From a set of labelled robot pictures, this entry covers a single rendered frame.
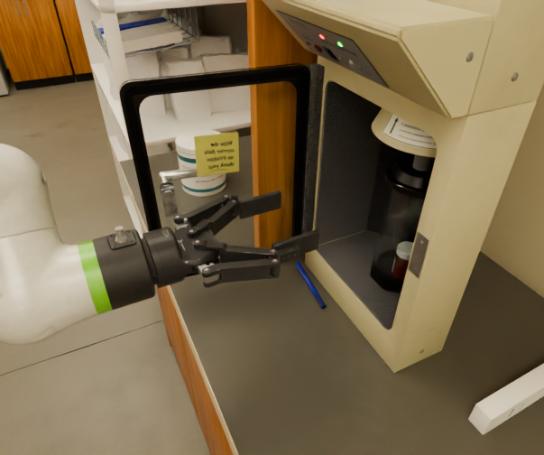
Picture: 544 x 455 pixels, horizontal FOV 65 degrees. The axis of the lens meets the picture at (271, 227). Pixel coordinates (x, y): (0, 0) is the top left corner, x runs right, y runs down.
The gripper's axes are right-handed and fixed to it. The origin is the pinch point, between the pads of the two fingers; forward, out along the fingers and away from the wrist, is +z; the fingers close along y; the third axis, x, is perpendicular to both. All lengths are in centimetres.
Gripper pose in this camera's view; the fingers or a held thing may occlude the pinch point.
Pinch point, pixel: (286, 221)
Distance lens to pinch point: 63.0
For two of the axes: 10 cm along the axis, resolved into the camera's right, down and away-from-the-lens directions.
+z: 9.0, -2.6, 3.6
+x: -0.1, 8.0, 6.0
